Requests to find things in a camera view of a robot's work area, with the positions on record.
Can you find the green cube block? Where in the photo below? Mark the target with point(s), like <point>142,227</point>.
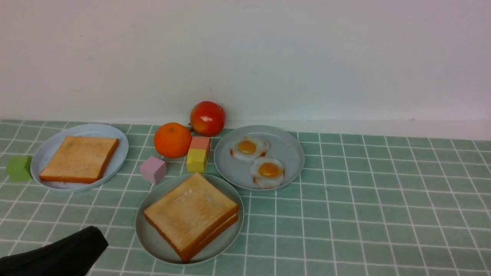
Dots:
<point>18,168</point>

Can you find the yellow cube block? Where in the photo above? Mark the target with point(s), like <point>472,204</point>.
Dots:
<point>196,161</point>

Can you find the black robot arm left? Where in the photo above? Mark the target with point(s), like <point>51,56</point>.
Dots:
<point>73,255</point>

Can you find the salmon pink cube block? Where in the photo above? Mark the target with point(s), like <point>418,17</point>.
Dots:
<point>202,143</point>

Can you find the light blue bread plate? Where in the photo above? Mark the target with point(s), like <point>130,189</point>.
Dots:
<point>47,150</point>

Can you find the orange fruit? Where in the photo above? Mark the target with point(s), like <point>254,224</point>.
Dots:
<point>172,140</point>

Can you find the front fried egg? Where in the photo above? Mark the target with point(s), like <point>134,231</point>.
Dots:
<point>267,173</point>

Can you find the red apple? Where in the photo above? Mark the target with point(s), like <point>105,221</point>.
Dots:
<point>207,118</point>

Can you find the fried egg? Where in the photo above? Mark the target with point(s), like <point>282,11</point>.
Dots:
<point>249,148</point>
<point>267,173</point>

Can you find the toast slice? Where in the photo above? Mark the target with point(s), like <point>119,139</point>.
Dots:
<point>80,159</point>
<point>209,238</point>
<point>190,212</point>

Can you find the green empty plate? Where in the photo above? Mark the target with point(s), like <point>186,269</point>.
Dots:
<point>161,249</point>

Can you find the grey egg plate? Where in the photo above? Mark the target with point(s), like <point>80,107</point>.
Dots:
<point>283,147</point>

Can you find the back fried egg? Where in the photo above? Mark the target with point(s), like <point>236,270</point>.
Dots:
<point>249,148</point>

